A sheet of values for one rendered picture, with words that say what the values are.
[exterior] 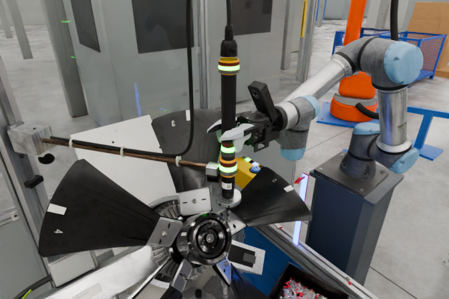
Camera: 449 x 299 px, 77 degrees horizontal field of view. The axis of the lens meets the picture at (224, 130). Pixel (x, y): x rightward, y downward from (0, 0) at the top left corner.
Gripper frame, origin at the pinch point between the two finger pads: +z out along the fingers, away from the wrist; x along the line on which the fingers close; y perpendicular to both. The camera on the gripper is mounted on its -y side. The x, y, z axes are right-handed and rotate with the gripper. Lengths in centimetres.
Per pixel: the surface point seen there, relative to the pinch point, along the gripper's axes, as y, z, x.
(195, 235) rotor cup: 23.3, 9.5, -3.4
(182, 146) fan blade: 10.4, 0.8, 15.5
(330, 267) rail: 61, -40, -15
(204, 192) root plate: 19.3, 1.2, 4.3
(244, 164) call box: 39, -39, 31
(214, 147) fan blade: 10.0, -5.4, 8.8
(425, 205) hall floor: 145, -239, -2
